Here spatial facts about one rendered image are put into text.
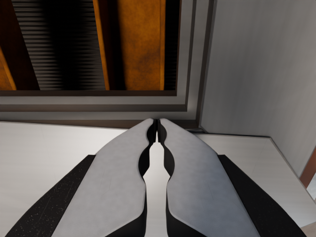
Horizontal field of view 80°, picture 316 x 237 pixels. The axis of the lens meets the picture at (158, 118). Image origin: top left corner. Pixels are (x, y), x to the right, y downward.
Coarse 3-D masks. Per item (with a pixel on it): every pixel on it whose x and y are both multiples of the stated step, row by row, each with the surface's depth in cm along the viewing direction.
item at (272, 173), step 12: (264, 156) 15; (276, 156) 15; (264, 168) 15; (276, 168) 15; (288, 168) 15; (264, 180) 16; (276, 180) 16; (288, 180) 16; (276, 192) 17; (288, 192) 17; (300, 192) 17; (288, 204) 17; (300, 204) 18
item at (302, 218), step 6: (312, 198) 17; (306, 204) 18; (312, 204) 18; (300, 210) 18; (306, 210) 18; (312, 210) 18; (300, 216) 18; (306, 216) 18; (312, 216) 18; (300, 222) 19; (306, 222) 19; (312, 222) 19
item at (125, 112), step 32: (192, 0) 12; (192, 32) 12; (192, 64) 13; (0, 96) 15; (32, 96) 15; (64, 96) 15; (96, 96) 15; (128, 96) 15; (160, 96) 15; (192, 96) 14; (192, 128) 14
